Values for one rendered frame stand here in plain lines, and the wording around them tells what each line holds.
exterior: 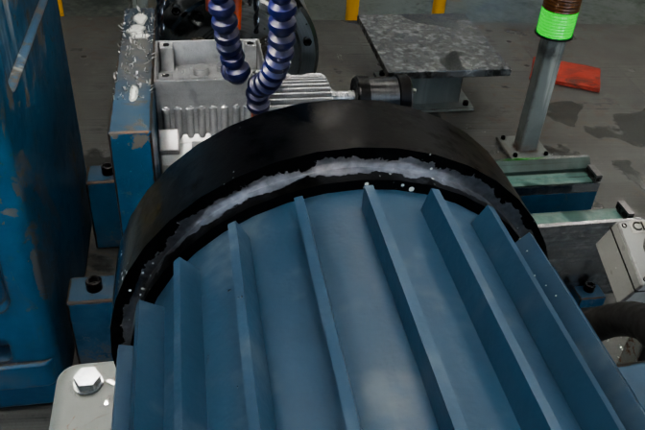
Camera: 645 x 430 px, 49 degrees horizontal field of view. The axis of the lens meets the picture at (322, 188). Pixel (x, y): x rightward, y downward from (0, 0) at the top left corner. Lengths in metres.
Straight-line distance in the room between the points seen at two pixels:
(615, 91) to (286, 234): 1.48
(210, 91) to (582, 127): 0.91
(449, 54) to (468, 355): 1.24
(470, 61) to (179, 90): 0.75
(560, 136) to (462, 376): 1.27
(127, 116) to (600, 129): 1.04
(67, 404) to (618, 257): 0.53
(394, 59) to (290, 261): 1.16
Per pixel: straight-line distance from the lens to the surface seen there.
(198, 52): 0.86
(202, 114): 0.78
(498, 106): 1.51
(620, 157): 1.44
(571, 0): 1.23
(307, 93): 0.82
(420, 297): 0.21
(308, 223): 0.22
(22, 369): 0.85
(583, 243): 1.02
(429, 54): 1.40
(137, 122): 0.70
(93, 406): 0.43
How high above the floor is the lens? 1.50
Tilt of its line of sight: 36 degrees down
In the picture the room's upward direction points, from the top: 4 degrees clockwise
